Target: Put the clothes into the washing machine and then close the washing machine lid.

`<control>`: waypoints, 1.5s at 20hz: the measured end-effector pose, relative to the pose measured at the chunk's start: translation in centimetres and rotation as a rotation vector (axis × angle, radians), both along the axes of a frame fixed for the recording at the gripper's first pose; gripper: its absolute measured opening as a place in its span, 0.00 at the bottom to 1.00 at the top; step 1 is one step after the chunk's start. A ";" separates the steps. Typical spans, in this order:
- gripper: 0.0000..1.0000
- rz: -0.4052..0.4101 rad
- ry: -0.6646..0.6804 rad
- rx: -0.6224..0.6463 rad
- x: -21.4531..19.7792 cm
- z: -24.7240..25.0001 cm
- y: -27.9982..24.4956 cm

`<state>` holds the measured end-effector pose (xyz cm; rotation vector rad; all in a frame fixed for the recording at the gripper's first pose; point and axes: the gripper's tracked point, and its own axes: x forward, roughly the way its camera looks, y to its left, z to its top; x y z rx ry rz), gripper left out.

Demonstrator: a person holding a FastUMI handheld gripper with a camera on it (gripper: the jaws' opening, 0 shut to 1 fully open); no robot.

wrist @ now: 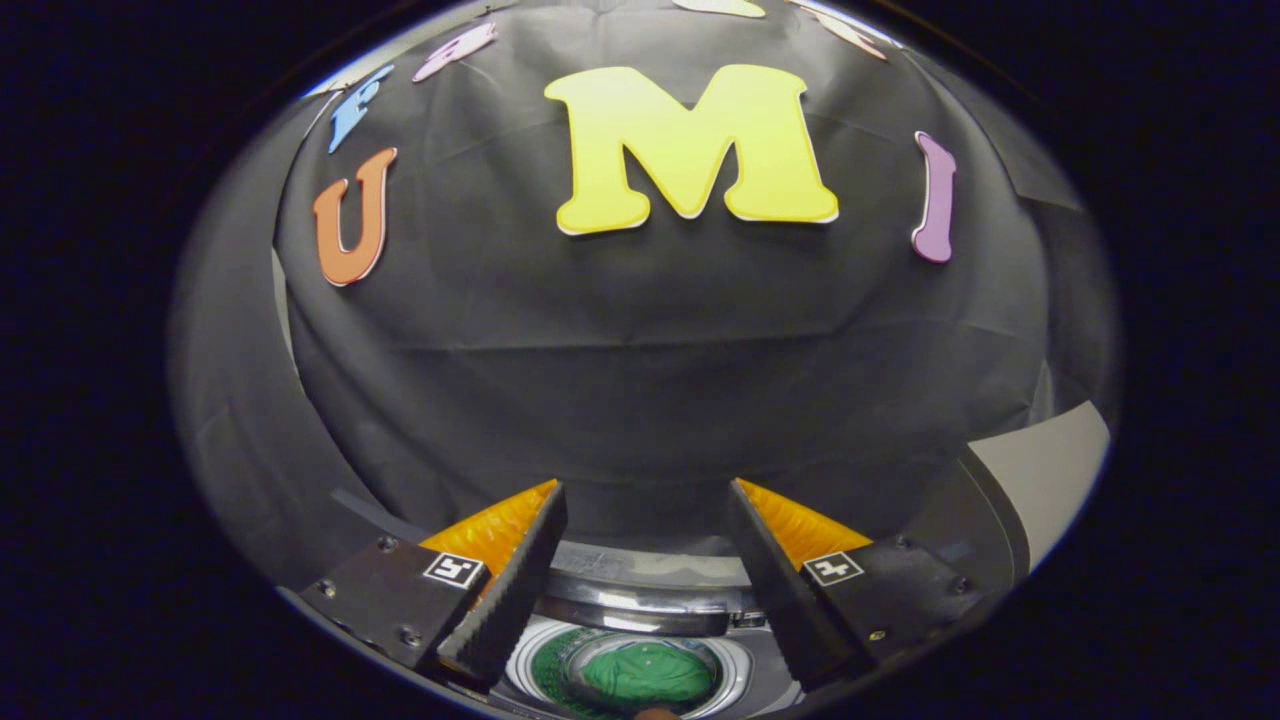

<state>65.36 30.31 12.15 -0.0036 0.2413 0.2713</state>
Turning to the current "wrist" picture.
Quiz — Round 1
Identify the grey washing machine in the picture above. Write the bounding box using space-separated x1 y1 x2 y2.
490 600 806 720

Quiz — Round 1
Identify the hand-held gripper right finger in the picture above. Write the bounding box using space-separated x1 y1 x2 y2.
725 478 991 691

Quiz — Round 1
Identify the beige cabinet with dark top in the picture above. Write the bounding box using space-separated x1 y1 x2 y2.
968 400 1113 573

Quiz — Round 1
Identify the dark washing machine lid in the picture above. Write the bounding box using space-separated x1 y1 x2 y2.
330 455 1031 720

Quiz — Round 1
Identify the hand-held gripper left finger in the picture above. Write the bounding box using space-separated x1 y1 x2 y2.
283 480 569 691

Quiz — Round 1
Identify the green polo shirt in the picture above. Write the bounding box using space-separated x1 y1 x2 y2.
580 640 716 706

